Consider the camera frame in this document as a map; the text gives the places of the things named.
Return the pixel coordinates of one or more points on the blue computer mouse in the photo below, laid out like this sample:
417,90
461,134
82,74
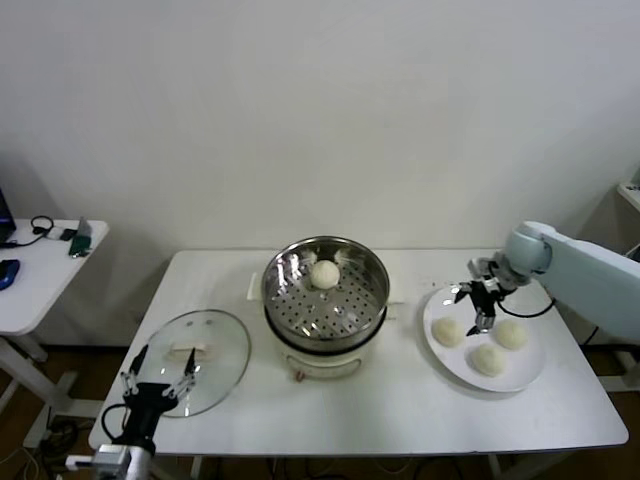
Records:
9,272

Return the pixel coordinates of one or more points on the white steamed baozi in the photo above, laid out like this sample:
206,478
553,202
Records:
325,274
510,334
448,332
487,360

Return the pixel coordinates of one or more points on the white shelf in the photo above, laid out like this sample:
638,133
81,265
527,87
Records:
630,192

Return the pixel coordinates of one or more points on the white furniture base frame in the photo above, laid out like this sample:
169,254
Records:
620,382

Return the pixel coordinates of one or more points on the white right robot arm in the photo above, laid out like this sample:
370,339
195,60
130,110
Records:
590,270

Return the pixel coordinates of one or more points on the white side table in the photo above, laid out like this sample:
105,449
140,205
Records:
45,290

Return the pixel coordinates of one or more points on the stainless steel steamer basket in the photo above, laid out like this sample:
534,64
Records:
350,305

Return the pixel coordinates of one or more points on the white round plate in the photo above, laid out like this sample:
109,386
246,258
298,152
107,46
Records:
520,370

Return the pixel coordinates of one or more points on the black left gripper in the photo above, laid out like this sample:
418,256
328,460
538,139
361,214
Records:
145,405

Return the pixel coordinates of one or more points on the white electric cooking pot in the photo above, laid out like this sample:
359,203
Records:
320,362

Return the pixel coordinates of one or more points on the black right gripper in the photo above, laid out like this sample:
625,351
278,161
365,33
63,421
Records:
487,297

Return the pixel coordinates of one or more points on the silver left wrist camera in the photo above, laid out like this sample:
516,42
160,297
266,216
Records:
114,454

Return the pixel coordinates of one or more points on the dark laptop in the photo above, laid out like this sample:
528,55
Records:
4,215

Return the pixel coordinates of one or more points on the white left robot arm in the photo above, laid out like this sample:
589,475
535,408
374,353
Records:
142,467

